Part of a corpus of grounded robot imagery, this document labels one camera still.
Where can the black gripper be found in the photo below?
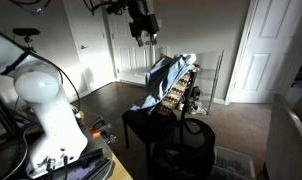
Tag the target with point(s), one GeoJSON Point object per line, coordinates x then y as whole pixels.
{"type": "Point", "coordinates": [144, 25]}

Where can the light blue jean trousers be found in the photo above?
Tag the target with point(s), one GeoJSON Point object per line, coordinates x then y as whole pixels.
{"type": "Point", "coordinates": [164, 80]}

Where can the black mesh washing basket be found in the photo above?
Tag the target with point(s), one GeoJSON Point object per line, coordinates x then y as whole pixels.
{"type": "Point", "coordinates": [197, 156]}

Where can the white panelled closet door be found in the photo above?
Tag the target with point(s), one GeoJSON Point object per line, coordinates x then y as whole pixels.
{"type": "Point", "coordinates": [131, 63]}

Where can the black shoe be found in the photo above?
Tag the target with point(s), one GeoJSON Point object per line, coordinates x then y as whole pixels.
{"type": "Point", "coordinates": [196, 92]}

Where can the white sneaker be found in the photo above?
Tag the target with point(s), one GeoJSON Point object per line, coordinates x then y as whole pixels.
{"type": "Point", "coordinates": [197, 109]}

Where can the black chair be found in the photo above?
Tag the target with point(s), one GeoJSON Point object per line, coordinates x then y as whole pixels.
{"type": "Point", "coordinates": [144, 126]}

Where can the white panel door ajar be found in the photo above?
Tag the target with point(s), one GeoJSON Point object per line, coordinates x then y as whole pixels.
{"type": "Point", "coordinates": [264, 66]}

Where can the clear plastic storage bin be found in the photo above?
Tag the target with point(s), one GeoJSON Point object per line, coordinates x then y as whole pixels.
{"type": "Point", "coordinates": [234, 163]}

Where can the grey sofa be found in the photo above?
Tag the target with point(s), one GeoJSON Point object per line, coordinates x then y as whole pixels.
{"type": "Point", "coordinates": [287, 146]}

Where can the black stereo camera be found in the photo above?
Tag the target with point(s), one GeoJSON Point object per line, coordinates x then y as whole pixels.
{"type": "Point", "coordinates": [26, 31]}

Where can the black metal rail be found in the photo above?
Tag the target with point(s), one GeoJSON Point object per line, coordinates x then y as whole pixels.
{"type": "Point", "coordinates": [99, 168]}
{"type": "Point", "coordinates": [91, 155]}

